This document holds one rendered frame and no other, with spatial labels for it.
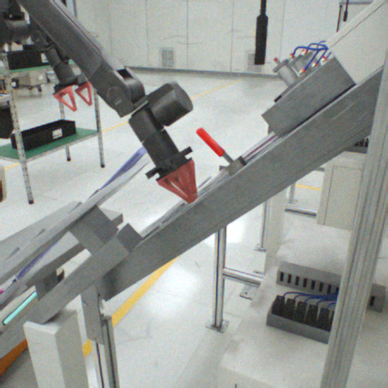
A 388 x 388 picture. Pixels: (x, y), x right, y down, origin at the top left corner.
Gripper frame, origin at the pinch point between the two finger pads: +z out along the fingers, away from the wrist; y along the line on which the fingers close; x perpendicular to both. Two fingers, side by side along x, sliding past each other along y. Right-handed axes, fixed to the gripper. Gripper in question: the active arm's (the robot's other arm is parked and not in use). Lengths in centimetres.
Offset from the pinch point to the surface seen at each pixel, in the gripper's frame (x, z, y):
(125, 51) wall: 530, -342, 874
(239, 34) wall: 233, -185, 872
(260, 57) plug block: -19.3, -17.6, 24.0
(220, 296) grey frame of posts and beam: 56, 51, 60
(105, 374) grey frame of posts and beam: 39.1, 26.1, -13.9
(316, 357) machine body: -5.1, 42.0, 0.3
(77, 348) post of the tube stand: 16.6, 10.0, -28.9
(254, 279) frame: 37, 48, 60
